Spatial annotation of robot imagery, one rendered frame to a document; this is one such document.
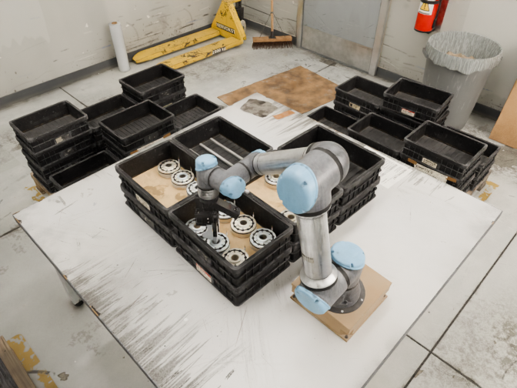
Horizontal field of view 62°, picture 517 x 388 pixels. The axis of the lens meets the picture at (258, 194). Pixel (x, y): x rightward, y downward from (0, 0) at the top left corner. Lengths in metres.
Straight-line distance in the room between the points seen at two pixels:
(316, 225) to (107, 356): 1.59
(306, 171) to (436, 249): 1.03
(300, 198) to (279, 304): 0.68
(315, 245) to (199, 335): 0.60
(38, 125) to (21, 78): 1.49
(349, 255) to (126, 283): 0.88
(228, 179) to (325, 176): 0.41
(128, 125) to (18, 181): 1.05
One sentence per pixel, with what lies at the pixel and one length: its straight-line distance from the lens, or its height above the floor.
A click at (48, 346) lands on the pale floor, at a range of 2.61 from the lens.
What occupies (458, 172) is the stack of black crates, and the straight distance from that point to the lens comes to 2.72.
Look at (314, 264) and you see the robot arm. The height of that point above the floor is 1.11.
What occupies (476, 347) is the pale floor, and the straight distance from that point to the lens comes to 2.63.
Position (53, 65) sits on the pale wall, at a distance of 4.80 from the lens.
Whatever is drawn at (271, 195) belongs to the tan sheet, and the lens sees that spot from 1.88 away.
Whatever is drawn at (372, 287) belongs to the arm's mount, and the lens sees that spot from 1.65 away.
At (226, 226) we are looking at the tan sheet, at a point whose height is 0.83.
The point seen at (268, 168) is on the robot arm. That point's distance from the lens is 1.38.
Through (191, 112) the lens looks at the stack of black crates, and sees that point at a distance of 3.34.
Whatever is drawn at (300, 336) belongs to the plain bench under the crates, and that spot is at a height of 0.70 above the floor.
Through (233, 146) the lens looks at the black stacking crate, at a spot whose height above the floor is 0.83.
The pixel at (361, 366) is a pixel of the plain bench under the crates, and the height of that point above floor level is 0.70.
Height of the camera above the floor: 2.08
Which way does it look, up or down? 42 degrees down
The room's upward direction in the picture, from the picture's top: straight up
